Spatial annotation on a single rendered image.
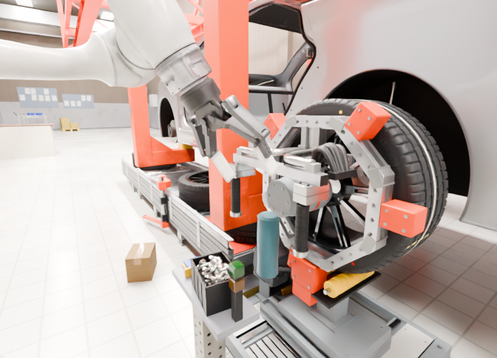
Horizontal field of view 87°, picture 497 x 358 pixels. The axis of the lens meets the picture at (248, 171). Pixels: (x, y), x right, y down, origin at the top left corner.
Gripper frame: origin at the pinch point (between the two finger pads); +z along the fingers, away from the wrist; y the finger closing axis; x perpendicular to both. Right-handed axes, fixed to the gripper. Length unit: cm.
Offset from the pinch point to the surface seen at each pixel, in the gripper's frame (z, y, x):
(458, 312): 158, 1, 75
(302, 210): 19.2, -0.9, 8.9
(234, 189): 16.0, -33.9, 17.0
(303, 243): 27.7, -3.0, 5.1
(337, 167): 15.8, 5.8, 21.9
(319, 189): 17.5, 2.6, 15.0
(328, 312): 87, -28, 18
